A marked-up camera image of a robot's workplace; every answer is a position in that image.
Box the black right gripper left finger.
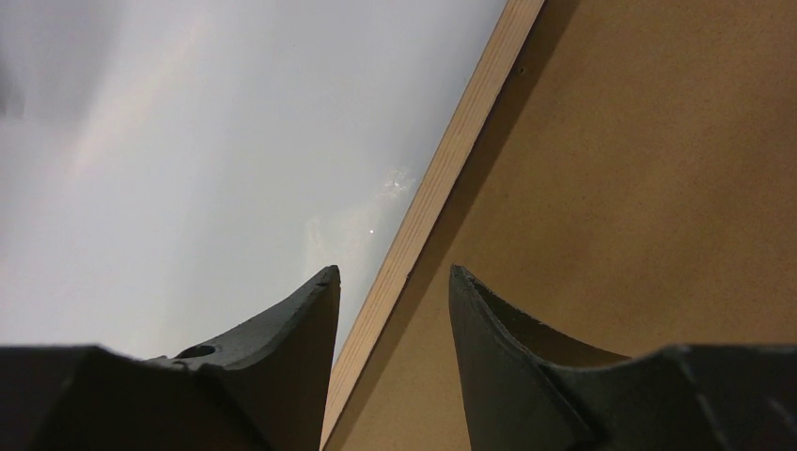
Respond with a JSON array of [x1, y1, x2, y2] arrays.
[[1, 265, 340, 450]]

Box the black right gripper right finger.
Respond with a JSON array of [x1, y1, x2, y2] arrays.
[[449, 265, 796, 450]]

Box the brown cardboard backing board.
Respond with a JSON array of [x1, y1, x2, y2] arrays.
[[325, 1, 796, 450]]

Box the red sunset photo print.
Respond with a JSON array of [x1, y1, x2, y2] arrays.
[[1, 0, 505, 358]]

